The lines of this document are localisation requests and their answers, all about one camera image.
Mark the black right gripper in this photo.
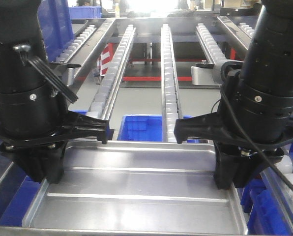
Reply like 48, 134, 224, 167
174, 113, 293, 189

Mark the white roller track rail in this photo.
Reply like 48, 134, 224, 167
87, 25, 136, 120

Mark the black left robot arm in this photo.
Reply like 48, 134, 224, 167
0, 0, 109, 183

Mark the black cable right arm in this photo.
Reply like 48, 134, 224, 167
211, 60, 293, 201

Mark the large blue plastic crate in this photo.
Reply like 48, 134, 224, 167
38, 0, 74, 61

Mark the silver ribbed metal tray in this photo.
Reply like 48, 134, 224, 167
22, 140, 248, 235

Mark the blue bin lower shelf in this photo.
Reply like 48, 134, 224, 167
117, 114, 162, 142

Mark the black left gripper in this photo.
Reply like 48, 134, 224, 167
0, 111, 110, 183

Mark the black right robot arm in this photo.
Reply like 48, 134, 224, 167
174, 0, 293, 189

